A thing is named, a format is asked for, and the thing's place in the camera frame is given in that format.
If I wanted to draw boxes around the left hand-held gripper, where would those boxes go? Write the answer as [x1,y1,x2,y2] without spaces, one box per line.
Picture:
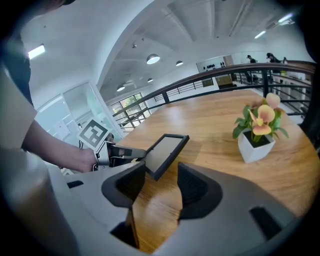
[76,119,148,172]

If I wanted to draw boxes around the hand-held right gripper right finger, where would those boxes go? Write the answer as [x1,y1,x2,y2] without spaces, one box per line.
[177,162,223,221]

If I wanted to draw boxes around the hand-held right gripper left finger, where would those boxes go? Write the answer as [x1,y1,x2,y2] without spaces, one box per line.
[101,161,146,209]

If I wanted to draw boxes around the black picture frame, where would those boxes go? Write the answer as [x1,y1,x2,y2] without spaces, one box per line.
[144,133,190,182]

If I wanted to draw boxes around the person's left forearm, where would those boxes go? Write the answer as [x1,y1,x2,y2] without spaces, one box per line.
[21,119,78,171]

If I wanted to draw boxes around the person's left hand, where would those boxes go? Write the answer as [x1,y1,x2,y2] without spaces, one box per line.
[73,147,97,173]

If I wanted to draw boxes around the black framed window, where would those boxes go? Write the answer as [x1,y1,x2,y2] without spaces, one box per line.
[110,92,152,129]

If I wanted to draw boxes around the orange flowers in white pot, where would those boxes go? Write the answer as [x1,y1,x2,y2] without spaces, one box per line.
[232,92,290,164]

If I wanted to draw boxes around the glass partition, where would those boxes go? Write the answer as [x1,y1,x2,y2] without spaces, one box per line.
[36,81,123,151]

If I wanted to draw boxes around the large pendant lamp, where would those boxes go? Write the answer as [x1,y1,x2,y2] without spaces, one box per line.
[146,53,161,65]

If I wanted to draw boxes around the black office chair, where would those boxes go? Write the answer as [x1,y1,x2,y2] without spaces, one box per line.
[299,74,320,153]

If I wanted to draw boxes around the person's black clothing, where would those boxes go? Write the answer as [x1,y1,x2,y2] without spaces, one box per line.
[2,34,35,107]

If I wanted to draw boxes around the ceiling tube light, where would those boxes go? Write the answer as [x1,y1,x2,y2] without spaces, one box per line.
[27,44,46,60]

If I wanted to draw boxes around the white wall display board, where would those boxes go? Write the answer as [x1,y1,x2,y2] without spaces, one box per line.
[195,58,226,73]

